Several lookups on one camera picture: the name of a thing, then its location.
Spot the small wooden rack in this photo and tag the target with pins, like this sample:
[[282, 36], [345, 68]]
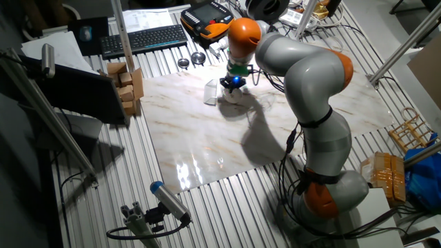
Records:
[[411, 132]]

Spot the black round spool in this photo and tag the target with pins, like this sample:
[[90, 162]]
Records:
[[267, 8]]

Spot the marble pattern mat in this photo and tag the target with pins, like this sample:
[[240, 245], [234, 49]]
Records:
[[206, 137]]

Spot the small round steel dish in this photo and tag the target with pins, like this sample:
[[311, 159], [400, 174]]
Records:
[[183, 63]]

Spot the tape-wrapped cardboard package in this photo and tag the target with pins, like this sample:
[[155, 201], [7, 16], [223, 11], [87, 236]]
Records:
[[384, 175]]

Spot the black flat monitor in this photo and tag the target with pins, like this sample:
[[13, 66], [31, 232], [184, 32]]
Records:
[[79, 89]]

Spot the brown cardboard piece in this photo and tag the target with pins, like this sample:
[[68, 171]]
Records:
[[138, 84]]

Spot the blue bag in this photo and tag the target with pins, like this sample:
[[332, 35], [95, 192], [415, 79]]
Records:
[[423, 175]]

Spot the blank white paper sheet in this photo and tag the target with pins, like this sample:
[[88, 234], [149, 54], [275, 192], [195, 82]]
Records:
[[58, 48]]

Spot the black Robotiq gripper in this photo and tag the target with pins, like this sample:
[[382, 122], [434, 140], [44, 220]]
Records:
[[234, 81]]

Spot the short aluminium profile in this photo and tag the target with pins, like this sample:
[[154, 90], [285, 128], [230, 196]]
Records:
[[139, 225]]

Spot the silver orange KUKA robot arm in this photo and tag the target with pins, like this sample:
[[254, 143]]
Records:
[[310, 75]]

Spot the small gold box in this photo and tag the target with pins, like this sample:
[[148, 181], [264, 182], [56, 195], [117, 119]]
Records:
[[320, 10]]

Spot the aluminium frame post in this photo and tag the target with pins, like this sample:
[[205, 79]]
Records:
[[122, 34], [305, 17], [48, 113], [422, 155], [406, 44]]

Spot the white power adapter plug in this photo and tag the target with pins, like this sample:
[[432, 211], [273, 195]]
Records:
[[217, 48]]

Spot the white power strip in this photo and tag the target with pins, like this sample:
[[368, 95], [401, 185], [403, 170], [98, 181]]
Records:
[[293, 17]]

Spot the black mouse pad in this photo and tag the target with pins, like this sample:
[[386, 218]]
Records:
[[100, 31]]

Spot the orange black teach pendant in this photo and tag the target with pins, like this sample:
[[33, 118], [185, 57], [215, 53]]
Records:
[[206, 17]]

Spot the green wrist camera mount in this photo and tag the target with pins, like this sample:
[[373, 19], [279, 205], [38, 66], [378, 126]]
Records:
[[238, 70]]

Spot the large round steel dish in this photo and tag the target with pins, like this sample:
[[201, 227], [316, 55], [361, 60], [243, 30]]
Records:
[[198, 58]]

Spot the black computer keyboard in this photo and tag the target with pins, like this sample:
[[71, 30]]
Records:
[[144, 40]]

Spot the silver depth camera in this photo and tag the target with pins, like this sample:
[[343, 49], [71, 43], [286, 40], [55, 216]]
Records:
[[48, 60]]

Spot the silver camera with blue end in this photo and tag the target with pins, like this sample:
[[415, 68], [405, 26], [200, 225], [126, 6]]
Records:
[[170, 201]]

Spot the printed paper sheet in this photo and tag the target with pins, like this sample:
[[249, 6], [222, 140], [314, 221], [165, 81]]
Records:
[[148, 19]]

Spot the brown board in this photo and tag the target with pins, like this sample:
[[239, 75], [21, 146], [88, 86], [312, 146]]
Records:
[[427, 65]]

